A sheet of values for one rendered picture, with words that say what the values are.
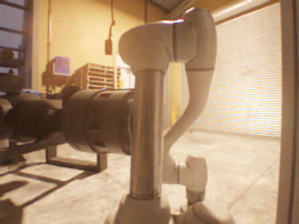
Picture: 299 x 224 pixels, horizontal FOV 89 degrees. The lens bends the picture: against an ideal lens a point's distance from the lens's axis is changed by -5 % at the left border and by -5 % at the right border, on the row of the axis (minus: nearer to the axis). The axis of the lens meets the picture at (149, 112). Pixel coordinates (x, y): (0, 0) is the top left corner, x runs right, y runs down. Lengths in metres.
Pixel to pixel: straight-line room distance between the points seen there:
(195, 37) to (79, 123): 0.98
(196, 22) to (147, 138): 0.36
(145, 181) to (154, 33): 0.43
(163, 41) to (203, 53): 0.13
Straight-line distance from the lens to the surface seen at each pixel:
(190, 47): 0.53
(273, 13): 6.74
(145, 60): 0.51
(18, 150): 1.78
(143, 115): 0.47
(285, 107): 0.40
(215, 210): 0.53
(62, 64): 5.61
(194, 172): 0.75
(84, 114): 1.24
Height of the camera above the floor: 0.97
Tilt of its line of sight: 1 degrees down
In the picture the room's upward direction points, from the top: straight up
